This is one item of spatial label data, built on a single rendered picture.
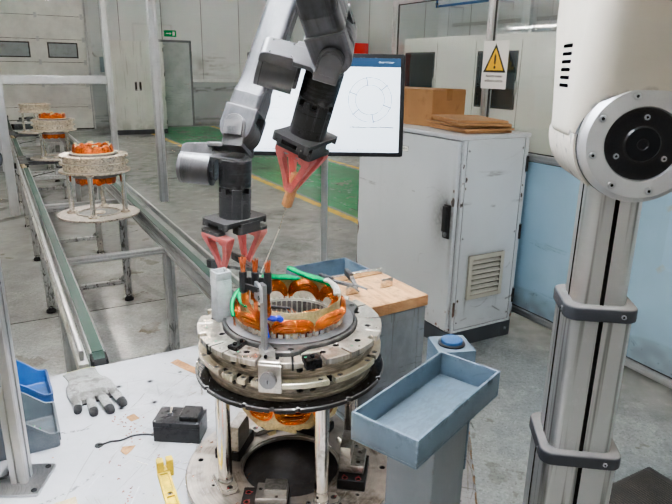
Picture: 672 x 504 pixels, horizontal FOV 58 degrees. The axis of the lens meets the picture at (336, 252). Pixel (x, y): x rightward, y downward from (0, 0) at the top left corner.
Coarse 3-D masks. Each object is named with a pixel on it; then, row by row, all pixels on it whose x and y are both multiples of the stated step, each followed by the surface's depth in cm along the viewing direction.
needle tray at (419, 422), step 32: (416, 384) 97; (448, 384) 99; (480, 384) 98; (352, 416) 84; (384, 416) 90; (416, 416) 90; (448, 416) 83; (384, 448) 81; (416, 448) 78; (448, 448) 89; (416, 480) 89; (448, 480) 92
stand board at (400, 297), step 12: (372, 276) 138; (384, 276) 138; (360, 288) 130; (372, 288) 131; (384, 288) 131; (396, 288) 131; (408, 288) 131; (360, 300) 124; (372, 300) 124; (384, 300) 124; (396, 300) 124; (408, 300) 125; (420, 300) 127; (384, 312) 122
